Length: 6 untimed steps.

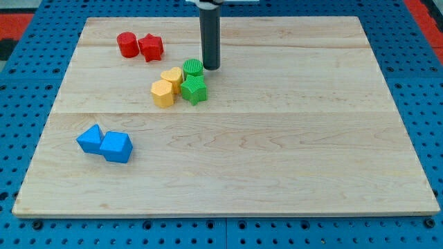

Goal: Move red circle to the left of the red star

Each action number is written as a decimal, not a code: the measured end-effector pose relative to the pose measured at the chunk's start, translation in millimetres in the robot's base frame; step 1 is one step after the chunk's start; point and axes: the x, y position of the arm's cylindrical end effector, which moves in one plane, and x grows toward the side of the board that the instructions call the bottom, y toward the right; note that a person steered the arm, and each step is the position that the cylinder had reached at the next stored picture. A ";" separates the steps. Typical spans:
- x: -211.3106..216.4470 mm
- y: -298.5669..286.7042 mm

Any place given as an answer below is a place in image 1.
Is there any green star block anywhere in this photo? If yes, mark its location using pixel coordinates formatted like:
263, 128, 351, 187
181, 75, 208, 106

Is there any red star block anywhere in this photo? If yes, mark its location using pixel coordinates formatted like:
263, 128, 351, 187
138, 33, 164, 62

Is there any green cylinder block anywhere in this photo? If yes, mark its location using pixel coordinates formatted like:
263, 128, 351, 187
182, 59, 204, 80

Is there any yellow heart block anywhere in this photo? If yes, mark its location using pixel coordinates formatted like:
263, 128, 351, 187
161, 67, 183, 94

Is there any yellow hexagon block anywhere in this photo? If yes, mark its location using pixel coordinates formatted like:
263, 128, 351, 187
151, 80, 174, 108

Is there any wooden board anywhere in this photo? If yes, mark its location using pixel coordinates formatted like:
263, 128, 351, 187
12, 17, 440, 219

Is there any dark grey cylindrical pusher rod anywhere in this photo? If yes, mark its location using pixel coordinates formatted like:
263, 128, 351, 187
198, 2, 221, 71

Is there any blue cube block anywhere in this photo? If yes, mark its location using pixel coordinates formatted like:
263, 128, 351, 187
99, 131, 133, 163

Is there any red cylinder block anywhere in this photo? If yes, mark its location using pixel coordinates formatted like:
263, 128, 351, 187
116, 32, 140, 58

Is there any blue triangle block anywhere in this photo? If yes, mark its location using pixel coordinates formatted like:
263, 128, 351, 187
76, 124, 104, 154

